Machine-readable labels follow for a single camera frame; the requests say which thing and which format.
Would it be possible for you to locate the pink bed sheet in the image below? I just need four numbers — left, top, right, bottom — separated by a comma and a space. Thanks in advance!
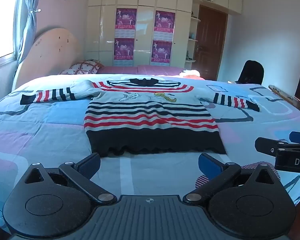
97, 65, 190, 77

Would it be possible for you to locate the cream wardrobe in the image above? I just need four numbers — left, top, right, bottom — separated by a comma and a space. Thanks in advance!
84, 0, 243, 67

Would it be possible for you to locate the patterned pillow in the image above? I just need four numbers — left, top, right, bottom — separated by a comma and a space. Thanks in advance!
58, 68, 77, 76
69, 59, 105, 75

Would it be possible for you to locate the striped knit sweater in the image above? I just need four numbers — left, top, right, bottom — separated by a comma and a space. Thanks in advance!
20, 78, 261, 155

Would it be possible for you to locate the white corner shelf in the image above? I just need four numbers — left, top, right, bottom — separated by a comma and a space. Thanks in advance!
186, 2, 200, 64

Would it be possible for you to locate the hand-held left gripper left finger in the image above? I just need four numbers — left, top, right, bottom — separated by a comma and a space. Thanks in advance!
22, 152, 118, 204

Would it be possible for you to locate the black chair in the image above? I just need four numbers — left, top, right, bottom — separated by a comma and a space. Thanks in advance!
234, 60, 265, 85

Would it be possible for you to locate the blue patterned quilt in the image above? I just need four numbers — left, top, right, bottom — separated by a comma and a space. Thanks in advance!
0, 74, 300, 230

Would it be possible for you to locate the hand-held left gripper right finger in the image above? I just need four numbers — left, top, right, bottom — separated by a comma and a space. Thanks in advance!
183, 152, 280, 202

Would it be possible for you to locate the purple wall poster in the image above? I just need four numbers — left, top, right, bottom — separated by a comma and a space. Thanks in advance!
113, 38, 135, 67
154, 10, 176, 41
115, 8, 138, 38
150, 40, 172, 67

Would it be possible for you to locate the cream rounded headboard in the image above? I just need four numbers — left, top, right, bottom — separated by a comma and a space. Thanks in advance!
12, 27, 82, 90

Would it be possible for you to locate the window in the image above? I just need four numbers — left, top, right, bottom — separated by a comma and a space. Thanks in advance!
0, 0, 23, 62

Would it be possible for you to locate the blue curtain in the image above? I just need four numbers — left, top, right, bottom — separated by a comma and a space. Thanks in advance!
16, 0, 42, 65

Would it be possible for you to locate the brown wooden door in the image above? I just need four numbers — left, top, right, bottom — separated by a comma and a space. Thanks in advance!
193, 4, 228, 81

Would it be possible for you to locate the pile of clothes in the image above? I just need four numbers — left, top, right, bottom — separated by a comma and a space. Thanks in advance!
179, 69, 201, 78

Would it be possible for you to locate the wooden tv stand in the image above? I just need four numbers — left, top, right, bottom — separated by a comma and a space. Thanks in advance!
268, 84, 300, 118

